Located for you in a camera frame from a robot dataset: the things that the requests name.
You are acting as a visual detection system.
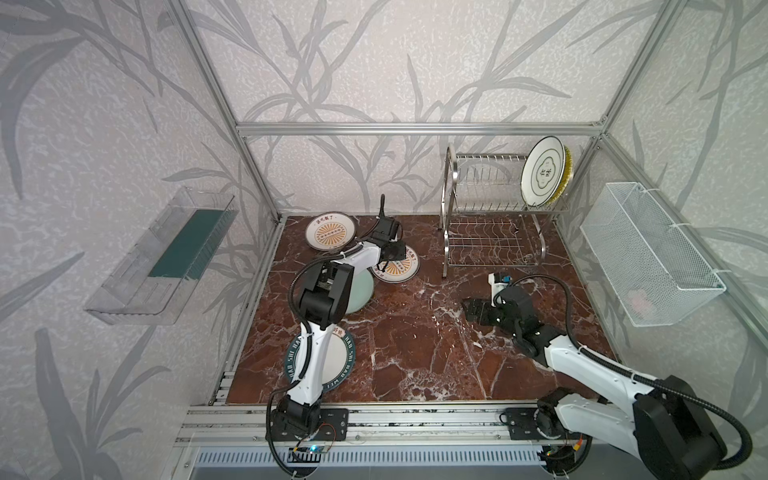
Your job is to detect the small orange sunburst plate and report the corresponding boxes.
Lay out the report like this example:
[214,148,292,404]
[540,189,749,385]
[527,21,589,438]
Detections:
[370,246,420,284]

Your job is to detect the green flower plate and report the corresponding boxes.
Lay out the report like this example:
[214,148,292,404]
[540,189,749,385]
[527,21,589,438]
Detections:
[346,269,374,315]

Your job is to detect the white plate green rim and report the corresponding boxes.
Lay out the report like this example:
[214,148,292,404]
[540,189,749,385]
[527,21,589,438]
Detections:
[520,136,566,207]

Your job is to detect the yellow woven bamboo plate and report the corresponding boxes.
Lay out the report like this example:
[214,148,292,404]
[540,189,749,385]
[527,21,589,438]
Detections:
[548,147,574,205]

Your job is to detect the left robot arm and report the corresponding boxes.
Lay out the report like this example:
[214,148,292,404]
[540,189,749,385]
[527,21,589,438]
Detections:
[267,213,406,439]

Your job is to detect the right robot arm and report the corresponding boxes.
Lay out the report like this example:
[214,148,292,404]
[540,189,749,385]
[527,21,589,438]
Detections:
[462,283,727,479]

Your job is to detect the stainless steel dish rack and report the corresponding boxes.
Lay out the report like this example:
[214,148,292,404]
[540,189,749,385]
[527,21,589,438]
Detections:
[440,146,567,278]

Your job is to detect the large orange sunburst plate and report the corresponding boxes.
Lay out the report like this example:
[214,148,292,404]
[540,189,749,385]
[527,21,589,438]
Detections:
[305,212,357,252]

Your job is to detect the white plate dark lettered rim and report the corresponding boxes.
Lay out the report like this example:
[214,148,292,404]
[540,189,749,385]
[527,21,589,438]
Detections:
[284,326,356,393]

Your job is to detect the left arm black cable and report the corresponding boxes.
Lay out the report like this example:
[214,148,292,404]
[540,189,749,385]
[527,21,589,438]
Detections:
[263,193,388,478]

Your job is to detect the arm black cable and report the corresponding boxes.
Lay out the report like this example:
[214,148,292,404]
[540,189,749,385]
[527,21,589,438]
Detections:
[494,274,754,471]
[263,193,388,478]

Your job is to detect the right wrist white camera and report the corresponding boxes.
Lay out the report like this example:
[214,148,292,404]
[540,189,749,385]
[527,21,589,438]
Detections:
[488,273,511,306]

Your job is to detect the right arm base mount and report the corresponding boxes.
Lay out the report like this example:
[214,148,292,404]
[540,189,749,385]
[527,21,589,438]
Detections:
[498,387,583,443]

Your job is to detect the white wire mesh basket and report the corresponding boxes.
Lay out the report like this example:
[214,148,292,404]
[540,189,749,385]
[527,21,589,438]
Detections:
[581,182,727,328]

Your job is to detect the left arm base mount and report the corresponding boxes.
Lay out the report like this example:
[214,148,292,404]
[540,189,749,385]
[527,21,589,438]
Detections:
[268,408,350,442]

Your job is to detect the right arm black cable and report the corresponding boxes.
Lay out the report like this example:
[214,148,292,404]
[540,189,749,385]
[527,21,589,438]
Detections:
[494,274,754,471]

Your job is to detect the clear plastic wall shelf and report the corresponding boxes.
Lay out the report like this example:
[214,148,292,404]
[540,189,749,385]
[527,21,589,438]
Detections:
[84,187,239,326]

